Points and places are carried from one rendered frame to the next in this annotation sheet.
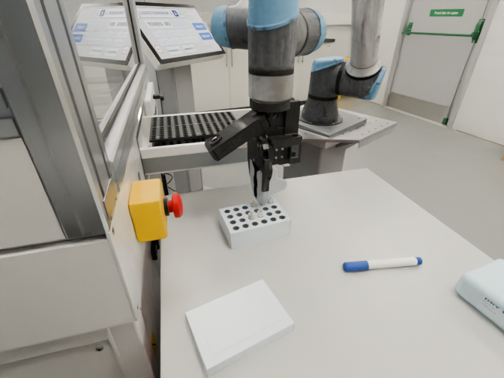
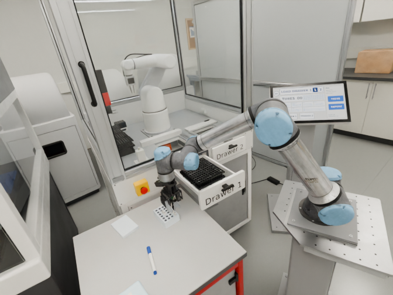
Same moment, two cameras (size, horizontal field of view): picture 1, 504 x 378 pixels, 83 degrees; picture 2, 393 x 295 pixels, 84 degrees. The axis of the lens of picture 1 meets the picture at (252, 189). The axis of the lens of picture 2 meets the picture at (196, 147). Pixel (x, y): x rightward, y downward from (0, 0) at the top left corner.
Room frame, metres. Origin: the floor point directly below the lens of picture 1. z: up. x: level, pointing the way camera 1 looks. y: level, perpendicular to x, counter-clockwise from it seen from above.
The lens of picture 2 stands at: (0.44, -0.89, 1.57)
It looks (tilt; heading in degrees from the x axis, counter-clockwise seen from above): 26 degrees down; 76
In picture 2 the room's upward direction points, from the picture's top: 7 degrees counter-clockwise
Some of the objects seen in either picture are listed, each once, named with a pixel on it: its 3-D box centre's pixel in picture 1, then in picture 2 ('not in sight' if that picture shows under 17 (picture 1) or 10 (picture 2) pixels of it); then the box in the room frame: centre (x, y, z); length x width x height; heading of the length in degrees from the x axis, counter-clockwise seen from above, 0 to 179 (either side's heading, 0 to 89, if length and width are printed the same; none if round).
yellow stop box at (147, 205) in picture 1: (151, 208); (141, 187); (0.37, 0.16, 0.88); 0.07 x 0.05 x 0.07; 15
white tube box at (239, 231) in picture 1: (253, 221); (166, 215); (0.46, 0.00, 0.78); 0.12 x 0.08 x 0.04; 111
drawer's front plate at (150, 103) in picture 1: (151, 106); (229, 148); (0.98, 0.34, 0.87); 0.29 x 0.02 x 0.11; 15
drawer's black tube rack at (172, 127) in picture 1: (196, 135); (201, 174); (0.71, 0.15, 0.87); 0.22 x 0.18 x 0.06; 105
